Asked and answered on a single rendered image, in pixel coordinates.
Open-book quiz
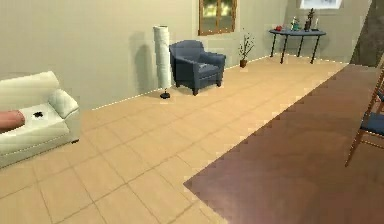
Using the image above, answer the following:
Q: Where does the potted house plant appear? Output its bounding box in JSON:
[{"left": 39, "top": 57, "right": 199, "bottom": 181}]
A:
[{"left": 237, "top": 31, "right": 256, "bottom": 69}]

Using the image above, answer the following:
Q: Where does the blue armchair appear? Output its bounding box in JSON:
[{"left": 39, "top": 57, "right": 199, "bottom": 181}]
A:
[{"left": 168, "top": 39, "right": 227, "bottom": 97}]

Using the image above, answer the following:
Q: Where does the white floor lamp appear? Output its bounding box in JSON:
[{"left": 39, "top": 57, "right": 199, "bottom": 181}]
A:
[{"left": 152, "top": 25, "right": 173, "bottom": 100}]

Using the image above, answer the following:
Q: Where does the wooden framed window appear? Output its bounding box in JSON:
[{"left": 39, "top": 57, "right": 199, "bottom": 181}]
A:
[{"left": 198, "top": 0, "right": 238, "bottom": 37}]

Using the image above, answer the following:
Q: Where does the dark blue console table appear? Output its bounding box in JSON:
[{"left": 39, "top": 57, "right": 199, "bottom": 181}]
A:
[{"left": 268, "top": 28, "right": 327, "bottom": 65}]

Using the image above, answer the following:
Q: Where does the green bottle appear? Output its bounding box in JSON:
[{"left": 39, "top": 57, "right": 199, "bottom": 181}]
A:
[{"left": 290, "top": 16, "right": 301, "bottom": 32}]

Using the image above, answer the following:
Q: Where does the dark statue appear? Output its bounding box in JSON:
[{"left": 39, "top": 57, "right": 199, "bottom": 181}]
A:
[{"left": 303, "top": 7, "right": 316, "bottom": 32}]

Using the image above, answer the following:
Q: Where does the white sofa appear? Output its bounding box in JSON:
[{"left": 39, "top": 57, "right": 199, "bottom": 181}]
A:
[{"left": 0, "top": 70, "right": 81, "bottom": 169}]

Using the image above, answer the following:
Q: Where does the white framed window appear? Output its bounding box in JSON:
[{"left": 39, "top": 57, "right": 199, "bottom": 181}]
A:
[{"left": 299, "top": 0, "right": 344, "bottom": 10}]

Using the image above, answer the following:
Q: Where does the wooden chair blue seat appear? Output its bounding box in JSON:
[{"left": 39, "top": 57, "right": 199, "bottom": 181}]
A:
[{"left": 344, "top": 53, "right": 384, "bottom": 168}]

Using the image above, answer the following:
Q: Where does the pink cushion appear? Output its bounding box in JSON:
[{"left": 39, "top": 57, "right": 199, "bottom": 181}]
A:
[{"left": 0, "top": 110, "right": 27, "bottom": 134}]

